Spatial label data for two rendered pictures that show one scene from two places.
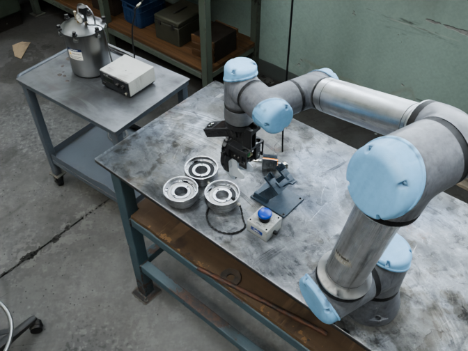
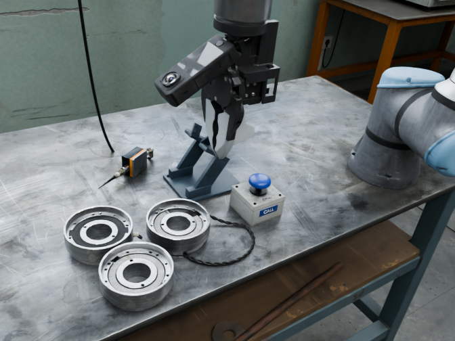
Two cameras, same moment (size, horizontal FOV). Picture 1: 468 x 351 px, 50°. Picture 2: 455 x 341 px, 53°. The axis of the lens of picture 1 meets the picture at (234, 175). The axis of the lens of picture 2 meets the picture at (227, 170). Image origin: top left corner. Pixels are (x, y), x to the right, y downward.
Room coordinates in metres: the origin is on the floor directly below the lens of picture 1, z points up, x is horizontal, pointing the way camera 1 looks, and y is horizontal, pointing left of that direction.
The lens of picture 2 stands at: (0.80, 0.58, 1.32)
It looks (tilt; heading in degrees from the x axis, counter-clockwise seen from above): 33 degrees down; 284
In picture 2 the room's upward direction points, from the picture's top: 6 degrees clockwise
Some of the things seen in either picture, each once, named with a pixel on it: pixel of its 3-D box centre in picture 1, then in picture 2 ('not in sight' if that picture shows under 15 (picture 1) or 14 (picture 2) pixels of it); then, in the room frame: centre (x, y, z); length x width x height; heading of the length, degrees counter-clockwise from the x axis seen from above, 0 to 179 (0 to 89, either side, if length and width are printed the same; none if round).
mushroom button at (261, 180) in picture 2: (264, 217); (258, 189); (0.90, -0.09, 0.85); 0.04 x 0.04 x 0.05
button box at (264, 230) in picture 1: (265, 224); (259, 199); (0.90, -0.09, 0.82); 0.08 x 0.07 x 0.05; 50
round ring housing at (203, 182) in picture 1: (201, 171); (99, 235); (1.11, 0.10, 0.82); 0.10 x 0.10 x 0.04
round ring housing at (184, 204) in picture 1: (181, 193); (137, 277); (1.02, 0.16, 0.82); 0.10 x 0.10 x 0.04
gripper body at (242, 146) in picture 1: (242, 138); (240, 61); (0.95, -0.02, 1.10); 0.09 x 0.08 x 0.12; 50
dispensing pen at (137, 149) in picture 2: (262, 160); (126, 166); (1.17, -0.09, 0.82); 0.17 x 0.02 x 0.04; 80
